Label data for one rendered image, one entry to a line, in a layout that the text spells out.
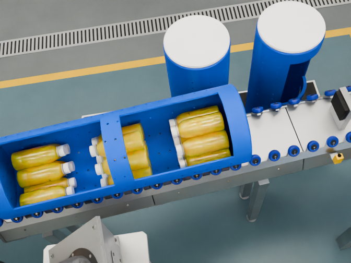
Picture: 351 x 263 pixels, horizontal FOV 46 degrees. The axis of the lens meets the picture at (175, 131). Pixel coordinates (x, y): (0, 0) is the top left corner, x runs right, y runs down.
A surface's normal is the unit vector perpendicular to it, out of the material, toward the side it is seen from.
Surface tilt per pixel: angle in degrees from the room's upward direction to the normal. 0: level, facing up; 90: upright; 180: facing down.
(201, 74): 90
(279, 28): 0
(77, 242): 44
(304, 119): 0
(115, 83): 0
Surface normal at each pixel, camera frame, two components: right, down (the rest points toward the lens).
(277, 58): -0.47, 0.80
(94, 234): -0.73, -0.15
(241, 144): 0.14, 0.47
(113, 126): -0.11, -0.58
